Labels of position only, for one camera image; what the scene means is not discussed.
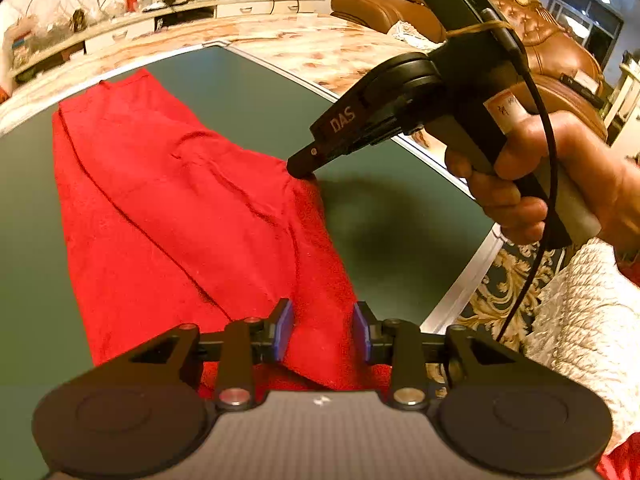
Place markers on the red cup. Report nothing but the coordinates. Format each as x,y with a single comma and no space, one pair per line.
131,2

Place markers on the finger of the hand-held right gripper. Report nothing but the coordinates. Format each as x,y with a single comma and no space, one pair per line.
305,165

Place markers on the red long-sleeve shirt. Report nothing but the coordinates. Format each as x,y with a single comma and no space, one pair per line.
175,200

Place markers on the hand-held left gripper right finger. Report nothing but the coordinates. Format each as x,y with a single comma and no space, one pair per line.
361,332

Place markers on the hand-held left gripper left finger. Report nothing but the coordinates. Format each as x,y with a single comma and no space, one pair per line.
284,332

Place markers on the dark glass door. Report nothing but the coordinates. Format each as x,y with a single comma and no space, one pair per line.
590,25

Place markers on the ornate brown leather armchair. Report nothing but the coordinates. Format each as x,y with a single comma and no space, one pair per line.
555,45

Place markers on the green board with silver frame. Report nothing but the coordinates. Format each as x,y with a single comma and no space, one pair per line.
400,210

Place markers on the dark jar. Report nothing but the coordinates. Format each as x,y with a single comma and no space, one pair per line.
78,20

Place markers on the floral patterned rug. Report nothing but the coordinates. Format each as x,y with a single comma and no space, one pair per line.
500,285

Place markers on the person's right hand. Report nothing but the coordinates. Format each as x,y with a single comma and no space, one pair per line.
580,145

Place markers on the white lace sofa cover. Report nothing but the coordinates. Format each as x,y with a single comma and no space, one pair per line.
590,310

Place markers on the white sideboard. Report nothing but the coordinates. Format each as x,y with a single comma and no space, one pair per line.
625,90

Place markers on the person's right forearm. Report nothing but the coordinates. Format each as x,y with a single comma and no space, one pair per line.
632,210

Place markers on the white television cabinet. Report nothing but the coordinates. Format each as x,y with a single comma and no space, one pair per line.
120,35

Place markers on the black flat box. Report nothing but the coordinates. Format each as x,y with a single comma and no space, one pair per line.
580,90

